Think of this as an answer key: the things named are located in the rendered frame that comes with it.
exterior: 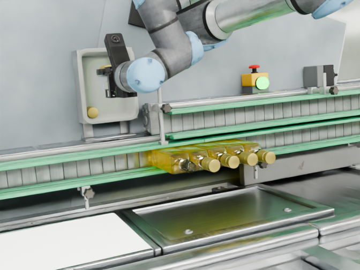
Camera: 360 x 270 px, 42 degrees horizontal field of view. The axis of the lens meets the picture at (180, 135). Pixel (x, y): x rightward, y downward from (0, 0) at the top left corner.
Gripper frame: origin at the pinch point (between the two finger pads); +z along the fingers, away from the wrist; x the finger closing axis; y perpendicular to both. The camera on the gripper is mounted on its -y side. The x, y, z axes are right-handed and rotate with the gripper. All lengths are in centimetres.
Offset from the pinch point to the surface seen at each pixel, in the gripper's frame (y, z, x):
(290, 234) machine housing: 40, -47, 26
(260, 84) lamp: 8, 7, 55
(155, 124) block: 17.3, 3.2, 14.0
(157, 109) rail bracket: 12.1, -4.8, 12.2
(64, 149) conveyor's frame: 21.3, 3.7, -14.0
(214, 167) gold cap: 27.1, -24.5, 19.1
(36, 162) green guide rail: 22.4, -4.9, -22.8
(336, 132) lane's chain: 28, 4, 84
